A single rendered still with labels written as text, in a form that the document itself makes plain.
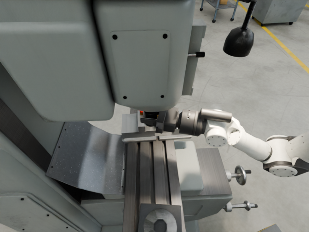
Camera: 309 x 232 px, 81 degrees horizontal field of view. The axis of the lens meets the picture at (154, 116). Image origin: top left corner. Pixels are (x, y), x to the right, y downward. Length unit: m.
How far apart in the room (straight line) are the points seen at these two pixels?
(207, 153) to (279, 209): 1.09
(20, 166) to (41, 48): 0.40
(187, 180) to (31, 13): 0.84
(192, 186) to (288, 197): 1.35
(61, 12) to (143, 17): 0.13
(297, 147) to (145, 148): 0.58
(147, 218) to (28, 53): 0.48
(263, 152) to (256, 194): 1.33
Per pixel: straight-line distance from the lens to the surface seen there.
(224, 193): 1.07
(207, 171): 1.09
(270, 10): 4.98
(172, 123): 0.60
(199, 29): 0.46
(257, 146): 0.71
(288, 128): 2.70
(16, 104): 0.63
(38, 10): 0.38
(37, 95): 0.48
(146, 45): 0.37
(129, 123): 0.90
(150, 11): 0.35
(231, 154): 2.13
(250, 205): 1.34
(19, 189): 0.82
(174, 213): 0.59
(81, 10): 0.36
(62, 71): 0.41
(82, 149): 0.89
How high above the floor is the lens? 1.72
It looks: 49 degrees down
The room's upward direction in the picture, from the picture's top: straight up
